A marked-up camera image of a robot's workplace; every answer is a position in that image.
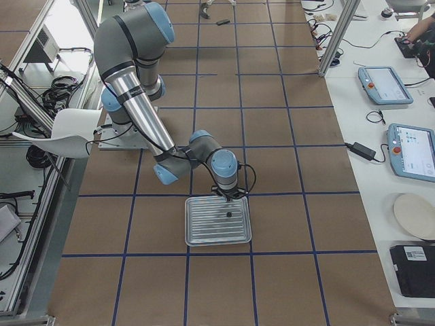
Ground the beige round plate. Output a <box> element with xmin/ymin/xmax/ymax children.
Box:
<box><xmin>394</xmin><ymin>194</ymin><xmax>434</xmax><ymax>242</ymax></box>

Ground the white plastic chair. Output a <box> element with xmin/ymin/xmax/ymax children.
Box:
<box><xmin>12</xmin><ymin>108</ymin><xmax>102</xmax><ymax>160</ymax></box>

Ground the dark curved brake shoe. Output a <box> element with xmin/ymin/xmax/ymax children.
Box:
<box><xmin>199</xmin><ymin>2</ymin><xmax>211</xmax><ymax>20</ymax></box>

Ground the ribbed silver metal tray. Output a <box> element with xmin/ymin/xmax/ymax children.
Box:
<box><xmin>185</xmin><ymin>196</ymin><xmax>252</xmax><ymax>247</ymax></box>

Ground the upper blue teach pendant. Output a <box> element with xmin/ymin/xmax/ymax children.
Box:
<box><xmin>358</xmin><ymin>66</ymin><xmax>413</xmax><ymax>105</ymax></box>

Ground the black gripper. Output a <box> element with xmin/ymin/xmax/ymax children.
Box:
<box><xmin>211</xmin><ymin>185</ymin><xmax>245</xmax><ymax>202</ymax></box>

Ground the grey metal box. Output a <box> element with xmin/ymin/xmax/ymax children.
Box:
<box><xmin>24</xmin><ymin>24</ymin><xmax>60</xmax><ymax>73</ymax></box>

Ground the aluminium frame post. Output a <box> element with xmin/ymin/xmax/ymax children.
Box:
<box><xmin>318</xmin><ymin>0</ymin><xmax>360</xmax><ymax>77</ymax></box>

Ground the lower blue teach pendant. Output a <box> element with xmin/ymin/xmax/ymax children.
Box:
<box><xmin>387</xmin><ymin>124</ymin><xmax>434</xmax><ymax>182</ymax></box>

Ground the blue teach pendant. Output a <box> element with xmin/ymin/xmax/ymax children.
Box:
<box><xmin>387</xmin><ymin>124</ymin><xmax>434</xmax><ymax>182</ymax></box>
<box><xmin>358</xmin><ymin>66</ymin><xmax>413</xmax><ymax>105</ymax></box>

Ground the small black cable loop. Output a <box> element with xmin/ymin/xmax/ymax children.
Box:
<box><xmin>366</xmin><ymin>109</ymin><xmax>386</xmax><ymax>126</ymax></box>

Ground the black power adapter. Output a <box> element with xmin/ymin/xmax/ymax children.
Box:
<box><xmin>345</xmin><ymin>142</ymin><xmax>377</xmax><ymax>161</ymax></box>

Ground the operator hand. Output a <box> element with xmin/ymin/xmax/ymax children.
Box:
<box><xmin>406</xmin><ymin>24</ymin><xmax>426</xmax><ymax>43</ymax></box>

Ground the black cable bundle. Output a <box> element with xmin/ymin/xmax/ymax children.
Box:
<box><xmin>39</xmin><ymin>75</ymin><xmax>86</xmax><ymax>111</ymax></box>

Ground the black laptop case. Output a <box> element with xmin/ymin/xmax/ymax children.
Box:
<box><xmin>389</xmin><ymin>245</ymin><xmax>434</xmax><ymax>298</ymax></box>

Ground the small black flat part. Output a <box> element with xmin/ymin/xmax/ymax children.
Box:
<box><xmin>216</xmin><ymin>19</ymin><xmax>230</xmax><ymax>26</ymax></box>

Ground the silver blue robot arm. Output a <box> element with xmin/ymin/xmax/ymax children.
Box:
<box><xmin>94</xmin><ymin>1</ymin><xmax>247</xmax><ymax>200</ymax></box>

